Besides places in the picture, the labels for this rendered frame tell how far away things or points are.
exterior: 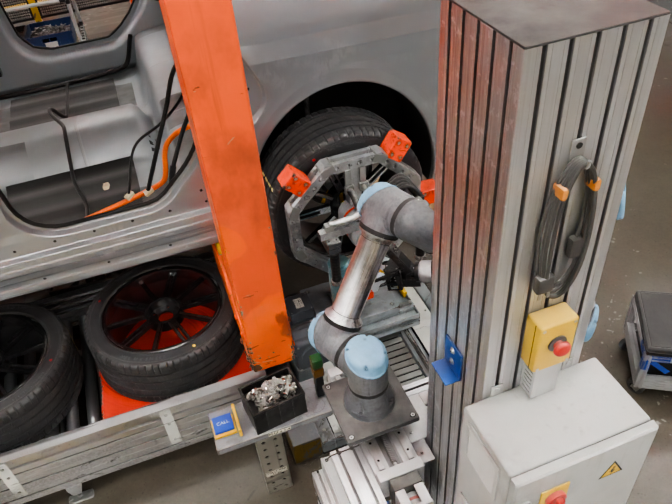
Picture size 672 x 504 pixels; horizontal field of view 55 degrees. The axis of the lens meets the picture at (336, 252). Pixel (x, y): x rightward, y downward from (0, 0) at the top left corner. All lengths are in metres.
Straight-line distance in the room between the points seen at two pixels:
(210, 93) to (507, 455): 1.13
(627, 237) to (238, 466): 2.42
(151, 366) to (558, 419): 1.64
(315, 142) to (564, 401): 1.36
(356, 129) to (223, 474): 1.50
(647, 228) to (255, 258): 2.55
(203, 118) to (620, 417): 1.24
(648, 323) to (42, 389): 2.43
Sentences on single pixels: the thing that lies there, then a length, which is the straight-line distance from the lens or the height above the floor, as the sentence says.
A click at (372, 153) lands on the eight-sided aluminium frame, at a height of 1.12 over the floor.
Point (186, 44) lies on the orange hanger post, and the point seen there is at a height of 1.79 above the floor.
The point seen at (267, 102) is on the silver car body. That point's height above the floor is 1.31.
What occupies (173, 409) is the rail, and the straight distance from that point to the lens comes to 2.66.
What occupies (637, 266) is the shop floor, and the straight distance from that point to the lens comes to 3.79.
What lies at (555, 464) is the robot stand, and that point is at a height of 1.23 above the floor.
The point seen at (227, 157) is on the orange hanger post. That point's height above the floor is 1.45.
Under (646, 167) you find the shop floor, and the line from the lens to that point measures 4.57.
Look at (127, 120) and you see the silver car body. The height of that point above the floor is 0.94.
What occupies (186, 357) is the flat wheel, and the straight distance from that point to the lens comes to 2.63.
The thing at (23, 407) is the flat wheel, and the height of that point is 0.48.
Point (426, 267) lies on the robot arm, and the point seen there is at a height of 0.95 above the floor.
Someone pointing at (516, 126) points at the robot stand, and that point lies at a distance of 1.03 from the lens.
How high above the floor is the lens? 2.42
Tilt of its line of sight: 41 degrees down
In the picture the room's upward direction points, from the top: 6 degrees counter-clockwise
